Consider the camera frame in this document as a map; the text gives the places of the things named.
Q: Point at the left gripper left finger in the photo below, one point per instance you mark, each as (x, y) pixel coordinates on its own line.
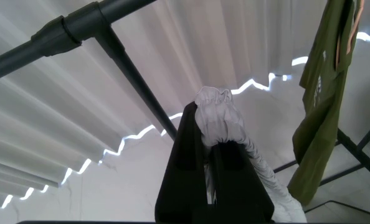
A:
(182, 186)

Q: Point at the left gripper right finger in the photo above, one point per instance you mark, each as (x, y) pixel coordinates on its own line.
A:
(244, 193)

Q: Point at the pale grey shorts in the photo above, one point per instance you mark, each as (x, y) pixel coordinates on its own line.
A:
(219, 118)

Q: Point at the green long-sleeved shirt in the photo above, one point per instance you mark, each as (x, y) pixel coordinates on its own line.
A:
(319, 124)

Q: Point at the pink clothes hanger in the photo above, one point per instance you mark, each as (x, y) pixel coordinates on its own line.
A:
(354, 28)

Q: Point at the black clothes rack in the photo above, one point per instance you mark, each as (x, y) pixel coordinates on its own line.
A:
(79, 26)

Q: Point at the white curtain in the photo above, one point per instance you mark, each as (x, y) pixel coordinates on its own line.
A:
(63, 109)

